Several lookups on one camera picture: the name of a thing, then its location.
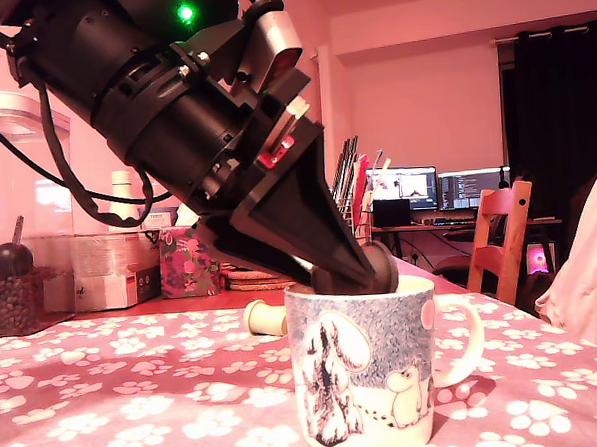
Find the cream coffee capsule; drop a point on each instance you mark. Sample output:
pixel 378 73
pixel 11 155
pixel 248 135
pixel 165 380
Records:
pixel 266 318

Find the brown coffee capsule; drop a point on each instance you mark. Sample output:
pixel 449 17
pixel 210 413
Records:
pixel 383 269

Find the round cork trivet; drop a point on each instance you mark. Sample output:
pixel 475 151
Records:
pixel 251 283

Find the black long kitchen tool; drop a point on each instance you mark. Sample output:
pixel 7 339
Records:
pixel 348 166

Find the floral tissue box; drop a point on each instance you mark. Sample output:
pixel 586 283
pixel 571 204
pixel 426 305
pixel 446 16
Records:
pixel 191 269

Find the red flat kitchen tool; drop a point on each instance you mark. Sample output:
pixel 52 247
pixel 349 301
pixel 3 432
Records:
pixel 360 180

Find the white bottle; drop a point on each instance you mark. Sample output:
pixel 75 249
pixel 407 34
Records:
pixel 122 180

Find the small black box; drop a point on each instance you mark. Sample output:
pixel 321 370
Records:
pixel 392 213

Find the computer monitor with pale windows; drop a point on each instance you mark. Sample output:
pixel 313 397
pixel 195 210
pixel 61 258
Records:
pixel 402 188

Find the wooden desk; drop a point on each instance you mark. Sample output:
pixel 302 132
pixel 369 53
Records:
pixel 429 228

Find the white cardboard box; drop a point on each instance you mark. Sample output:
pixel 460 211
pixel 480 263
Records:
pixel 106 273

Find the keyboard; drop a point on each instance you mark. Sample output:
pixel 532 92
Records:
pixel 448 220

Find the white cartoon print mug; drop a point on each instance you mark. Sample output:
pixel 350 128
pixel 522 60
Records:
pixel 365 355

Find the dark office chair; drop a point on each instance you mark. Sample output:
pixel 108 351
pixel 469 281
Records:
pixel 453 270

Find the computer monitor with dark screen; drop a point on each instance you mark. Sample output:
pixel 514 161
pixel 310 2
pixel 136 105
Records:
pixel 472 189

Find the clear container with white lid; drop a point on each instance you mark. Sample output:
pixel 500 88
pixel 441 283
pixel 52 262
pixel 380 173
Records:
pixel 7 199

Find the wooden chair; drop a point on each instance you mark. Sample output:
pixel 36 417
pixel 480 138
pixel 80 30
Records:
pixel 500 253

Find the dark round scoop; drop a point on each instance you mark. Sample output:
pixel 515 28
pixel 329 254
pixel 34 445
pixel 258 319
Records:
pixel 10 258

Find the paw print cloth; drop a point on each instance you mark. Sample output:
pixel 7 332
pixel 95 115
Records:
pixel 139 432

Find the brown pellets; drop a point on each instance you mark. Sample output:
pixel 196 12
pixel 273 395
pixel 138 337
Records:
pixel 7 304

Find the glowing computer fan case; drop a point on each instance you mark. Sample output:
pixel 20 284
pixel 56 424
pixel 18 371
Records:
pixel 538 258

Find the black curtain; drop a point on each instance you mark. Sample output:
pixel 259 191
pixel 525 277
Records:
pixel 558 120

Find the pale draped garment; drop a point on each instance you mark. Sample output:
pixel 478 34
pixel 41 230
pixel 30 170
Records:
pixel 591 268

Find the curtain rod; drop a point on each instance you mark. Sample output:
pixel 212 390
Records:
pixel 544 34

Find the white wall pipe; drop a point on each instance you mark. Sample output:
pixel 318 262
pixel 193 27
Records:
pixel 324 82

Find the grey camera box on bracket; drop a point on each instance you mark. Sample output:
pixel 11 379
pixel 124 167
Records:
pixel 276 34

